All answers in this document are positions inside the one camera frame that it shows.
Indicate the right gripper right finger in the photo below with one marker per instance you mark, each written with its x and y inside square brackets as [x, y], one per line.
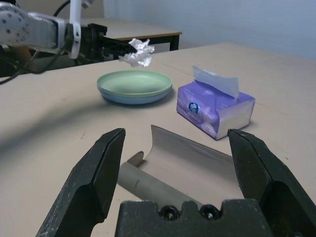
[269, 177]

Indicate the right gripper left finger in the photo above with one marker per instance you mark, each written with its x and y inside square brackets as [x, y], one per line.
[93, 177]

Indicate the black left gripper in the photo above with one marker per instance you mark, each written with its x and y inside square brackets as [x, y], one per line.
[91, 42]

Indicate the white tissue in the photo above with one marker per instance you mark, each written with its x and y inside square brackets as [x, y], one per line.
[139, 53]

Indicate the light green plate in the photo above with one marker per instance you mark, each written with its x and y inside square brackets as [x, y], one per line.
[133, 82]

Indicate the grey glasses case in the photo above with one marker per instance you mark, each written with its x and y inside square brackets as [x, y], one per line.
[185, 158]

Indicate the light blue plate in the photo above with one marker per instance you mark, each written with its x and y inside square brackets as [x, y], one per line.
[133, 98]

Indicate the purple tissue pack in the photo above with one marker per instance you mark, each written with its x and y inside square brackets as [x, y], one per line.
[202, 106]

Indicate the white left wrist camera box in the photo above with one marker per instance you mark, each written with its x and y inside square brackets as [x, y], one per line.
[74, 29]

